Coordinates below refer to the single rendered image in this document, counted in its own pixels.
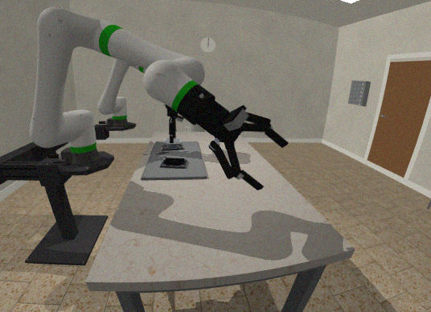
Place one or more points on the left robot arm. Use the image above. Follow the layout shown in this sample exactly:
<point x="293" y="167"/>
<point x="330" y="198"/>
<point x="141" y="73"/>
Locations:
<point x="110" y="102"/>

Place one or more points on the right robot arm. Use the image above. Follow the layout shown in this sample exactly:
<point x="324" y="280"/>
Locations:
<point x="170" y="77"/>

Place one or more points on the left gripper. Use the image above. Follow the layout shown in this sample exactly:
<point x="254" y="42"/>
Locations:
<point x="172" y="124"/>

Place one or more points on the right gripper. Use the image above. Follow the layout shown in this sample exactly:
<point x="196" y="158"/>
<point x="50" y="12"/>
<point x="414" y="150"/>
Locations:
<point x="211" y="119"/>

